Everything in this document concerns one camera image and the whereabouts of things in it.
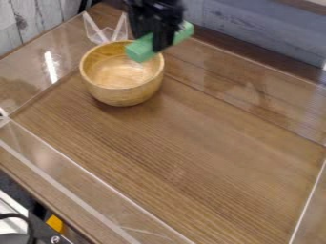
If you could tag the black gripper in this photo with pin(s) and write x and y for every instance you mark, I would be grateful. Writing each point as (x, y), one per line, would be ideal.
(167, 14)

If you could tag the green rectangular block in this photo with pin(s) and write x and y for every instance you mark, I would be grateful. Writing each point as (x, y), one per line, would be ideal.
(139, 50)

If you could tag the brown wooden bowl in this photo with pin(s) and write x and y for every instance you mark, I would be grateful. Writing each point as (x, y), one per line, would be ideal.
(116, 80)

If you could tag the yellow label tag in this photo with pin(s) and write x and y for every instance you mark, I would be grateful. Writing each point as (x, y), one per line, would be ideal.
(55, 223)

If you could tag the clear acrylic corner bracket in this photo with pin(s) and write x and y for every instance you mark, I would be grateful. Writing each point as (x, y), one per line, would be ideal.
(107, 35)

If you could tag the clear acrylic front wall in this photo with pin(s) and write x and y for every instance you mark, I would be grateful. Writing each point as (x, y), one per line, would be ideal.
(95, 209)

